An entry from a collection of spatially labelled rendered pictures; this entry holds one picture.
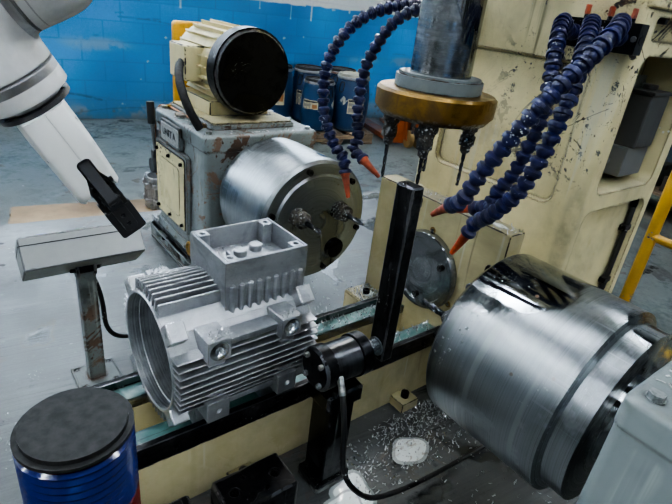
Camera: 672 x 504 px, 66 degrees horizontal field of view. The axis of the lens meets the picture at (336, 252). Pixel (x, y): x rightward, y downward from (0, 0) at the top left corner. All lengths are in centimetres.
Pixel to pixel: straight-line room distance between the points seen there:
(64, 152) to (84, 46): 560
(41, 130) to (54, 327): 65
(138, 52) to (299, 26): 193
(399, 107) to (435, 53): 9
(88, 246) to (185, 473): 36
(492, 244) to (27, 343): 86
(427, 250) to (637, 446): 51
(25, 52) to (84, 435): 37
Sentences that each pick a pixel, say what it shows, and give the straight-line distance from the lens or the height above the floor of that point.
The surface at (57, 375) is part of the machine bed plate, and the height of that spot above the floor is 80.
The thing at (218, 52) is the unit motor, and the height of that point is 131.
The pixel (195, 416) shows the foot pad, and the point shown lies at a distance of 72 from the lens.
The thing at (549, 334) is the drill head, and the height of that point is 114.
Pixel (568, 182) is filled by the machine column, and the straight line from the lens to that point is 91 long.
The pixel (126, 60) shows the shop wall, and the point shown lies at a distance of 624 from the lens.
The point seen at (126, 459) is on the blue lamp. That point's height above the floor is 120.
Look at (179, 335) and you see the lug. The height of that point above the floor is 108.
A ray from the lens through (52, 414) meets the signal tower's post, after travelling 33.
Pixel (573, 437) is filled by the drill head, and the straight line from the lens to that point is 61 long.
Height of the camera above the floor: 144
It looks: 26 degrees down
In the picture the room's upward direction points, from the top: 7 degrees clockwise
